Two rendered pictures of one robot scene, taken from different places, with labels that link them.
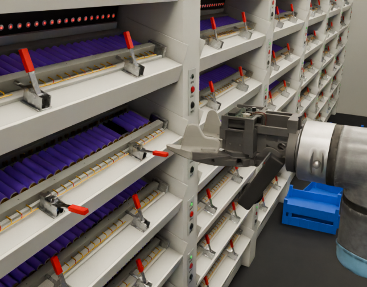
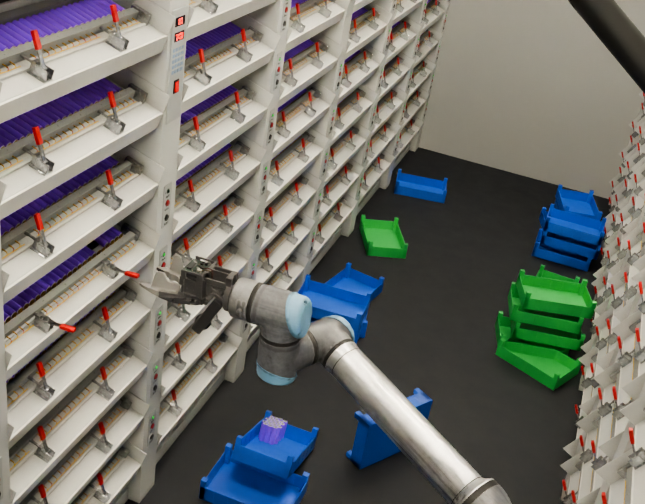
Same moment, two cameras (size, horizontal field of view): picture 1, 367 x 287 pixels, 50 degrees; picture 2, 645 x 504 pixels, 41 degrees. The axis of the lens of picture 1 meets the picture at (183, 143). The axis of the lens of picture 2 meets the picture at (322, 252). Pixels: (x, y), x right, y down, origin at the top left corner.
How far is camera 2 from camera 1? 1.29 m
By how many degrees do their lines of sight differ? 13
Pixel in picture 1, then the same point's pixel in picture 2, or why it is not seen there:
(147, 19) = not seen: hidden behind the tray
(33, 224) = (32, 337)
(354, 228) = (262, 352)
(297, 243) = not seen: hidden behind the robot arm
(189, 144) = (156, 285)
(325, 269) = (329, 389)
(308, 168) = (235, 312)
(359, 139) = (266, 297)
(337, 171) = (251, 316)
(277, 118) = (220, 274)
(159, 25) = (137, 144)
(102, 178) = (80, 297)
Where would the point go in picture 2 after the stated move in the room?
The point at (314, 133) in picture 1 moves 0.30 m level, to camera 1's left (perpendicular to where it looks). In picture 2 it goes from (240, 289) to (95, 282)
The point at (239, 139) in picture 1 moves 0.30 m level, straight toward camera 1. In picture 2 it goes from (193, 286) to (169, 371)
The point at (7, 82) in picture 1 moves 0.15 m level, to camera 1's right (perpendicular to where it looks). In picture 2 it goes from (20, 234) to (95, 238)
